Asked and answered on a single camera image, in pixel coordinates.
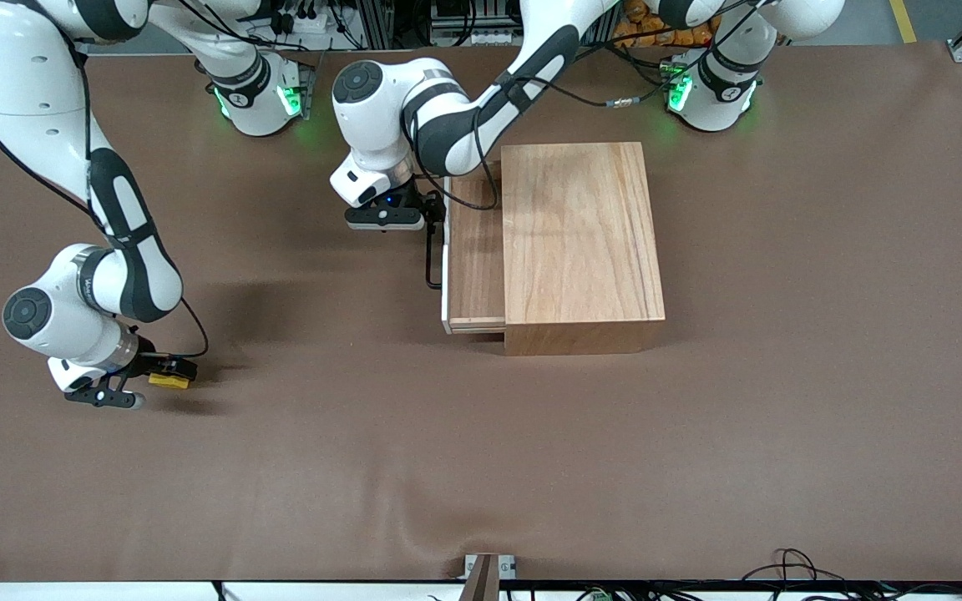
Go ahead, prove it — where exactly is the pile of orange objects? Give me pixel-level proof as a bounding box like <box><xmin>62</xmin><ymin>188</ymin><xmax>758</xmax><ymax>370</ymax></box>
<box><xmin>612</xmin><ymin>0</ymin><xmax>720</xmax><ymax>48</ymax></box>

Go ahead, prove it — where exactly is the black cable tangle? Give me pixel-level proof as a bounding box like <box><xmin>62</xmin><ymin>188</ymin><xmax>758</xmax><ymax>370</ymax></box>
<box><xmin>740</xmin><ymin>547</ymin><xmax>962</xmax><ymax>601</ymax></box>

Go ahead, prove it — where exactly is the grey equipment rack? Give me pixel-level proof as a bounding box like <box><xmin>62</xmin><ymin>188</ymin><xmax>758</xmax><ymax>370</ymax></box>
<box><xmin>429</xmin><ymin>0</ymin><xmax>525</xmax><ymax>48</ymax></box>

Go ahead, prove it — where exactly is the wooden drawer with black handle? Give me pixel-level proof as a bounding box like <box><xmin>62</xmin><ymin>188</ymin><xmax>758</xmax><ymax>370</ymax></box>
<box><xmin>424</xmin><ymin>167</ymin><xmax>505</xmax><ymax>336</ymax></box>

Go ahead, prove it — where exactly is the brown table cloth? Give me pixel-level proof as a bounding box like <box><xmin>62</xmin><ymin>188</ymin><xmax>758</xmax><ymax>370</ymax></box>
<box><xmin>0</xmin><ymin>43</ymin><xmax>962</xmax><ymax>583</ymax></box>

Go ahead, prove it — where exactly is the white power strip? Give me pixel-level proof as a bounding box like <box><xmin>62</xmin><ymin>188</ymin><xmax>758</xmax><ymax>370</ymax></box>
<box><xmin>268</xmin><ymin>4</ymin><xmax>333</xmax><ymax>36</ymax></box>

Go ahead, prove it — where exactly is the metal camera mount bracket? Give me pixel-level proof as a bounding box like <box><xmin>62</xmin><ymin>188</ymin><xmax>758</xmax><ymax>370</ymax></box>
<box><xmin>463</xmin><ymin>553</ymin><xmax>518</xmax><ymax>601</ymax></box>

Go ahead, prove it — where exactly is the wooden drawer cabinet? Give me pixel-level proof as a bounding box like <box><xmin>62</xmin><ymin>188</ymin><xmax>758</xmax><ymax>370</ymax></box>
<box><xmin>500</xmin><ymin>142</ymin><xmax>667</xmax><ymax>357</ymax></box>

